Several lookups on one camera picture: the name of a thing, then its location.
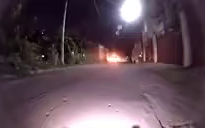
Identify grey asphalt road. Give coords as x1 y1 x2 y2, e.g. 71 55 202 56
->
0 61 204 128

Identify pale pole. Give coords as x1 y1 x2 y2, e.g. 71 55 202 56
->
60 0 70 66

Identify street lamp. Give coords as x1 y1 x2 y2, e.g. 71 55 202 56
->
119 0 143 24

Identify building with pale pillars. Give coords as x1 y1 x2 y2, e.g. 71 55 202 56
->
141 6 204 68

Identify dark bushes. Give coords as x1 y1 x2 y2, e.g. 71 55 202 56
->
0 19 88 76

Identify grey concrete pavement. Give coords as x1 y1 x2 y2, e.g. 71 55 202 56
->
139 63 205 128

